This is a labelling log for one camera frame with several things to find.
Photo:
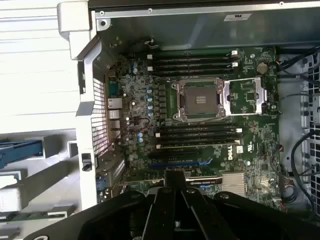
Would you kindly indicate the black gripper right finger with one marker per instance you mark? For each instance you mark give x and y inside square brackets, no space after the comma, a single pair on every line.
[197,212]

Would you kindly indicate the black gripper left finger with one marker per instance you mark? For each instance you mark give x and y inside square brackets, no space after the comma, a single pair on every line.
[155,212]

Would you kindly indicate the hard disk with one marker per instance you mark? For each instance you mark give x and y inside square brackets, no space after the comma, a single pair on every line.
[20,153]

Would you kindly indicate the black graphics card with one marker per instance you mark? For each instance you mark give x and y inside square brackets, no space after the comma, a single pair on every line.
[205,183]

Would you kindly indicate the silver finned heat sink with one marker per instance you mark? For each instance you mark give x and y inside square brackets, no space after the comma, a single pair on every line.
[235,183]

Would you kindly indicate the blue expansion slot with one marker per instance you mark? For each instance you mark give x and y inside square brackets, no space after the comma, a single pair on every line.
[175,165]

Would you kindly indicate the black expansion slot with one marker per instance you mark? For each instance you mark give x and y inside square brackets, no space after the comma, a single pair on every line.
[172,155]

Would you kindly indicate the green motherboard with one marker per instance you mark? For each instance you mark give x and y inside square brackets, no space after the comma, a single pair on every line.
[250,140]

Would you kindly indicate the grey parts rack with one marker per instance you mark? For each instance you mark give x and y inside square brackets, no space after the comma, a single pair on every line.
[50,175]

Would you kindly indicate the CPU socket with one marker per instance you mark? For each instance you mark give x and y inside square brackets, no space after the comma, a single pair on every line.
[200,100]

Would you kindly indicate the silver ethernet port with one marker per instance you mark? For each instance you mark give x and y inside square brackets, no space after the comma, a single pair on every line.
[115,103]

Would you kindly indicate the green RAM stick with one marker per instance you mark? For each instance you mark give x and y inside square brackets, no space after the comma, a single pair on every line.
[37,216]

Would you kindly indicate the blue rear port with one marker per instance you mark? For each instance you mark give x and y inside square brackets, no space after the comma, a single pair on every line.
[113,88]

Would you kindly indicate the silver CPU chip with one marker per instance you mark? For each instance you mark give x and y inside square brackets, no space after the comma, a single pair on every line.
[10,200]

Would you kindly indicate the round coin battery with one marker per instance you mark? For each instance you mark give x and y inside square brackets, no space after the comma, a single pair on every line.
[262,68]

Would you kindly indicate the black open PC case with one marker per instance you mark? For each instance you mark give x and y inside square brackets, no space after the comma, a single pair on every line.
[175,30]

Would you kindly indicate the white case corner bracket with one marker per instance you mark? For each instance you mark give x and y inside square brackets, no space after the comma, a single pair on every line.
[75,20]

